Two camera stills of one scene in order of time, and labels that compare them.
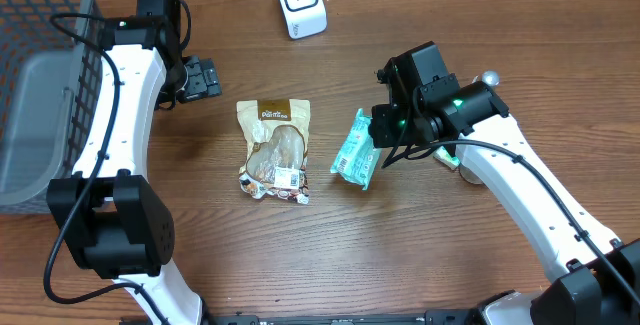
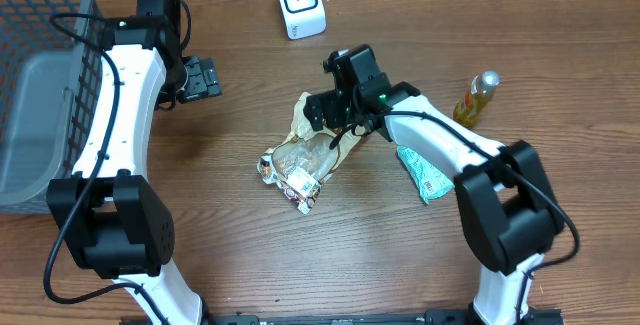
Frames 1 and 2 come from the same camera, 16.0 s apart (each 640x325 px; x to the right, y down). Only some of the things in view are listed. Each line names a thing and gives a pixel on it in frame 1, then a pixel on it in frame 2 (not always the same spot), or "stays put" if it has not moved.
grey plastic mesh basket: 51,59 stays put
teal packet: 358,156 to 429,179
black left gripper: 206,81 stays put
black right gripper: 379,126 to 316,111
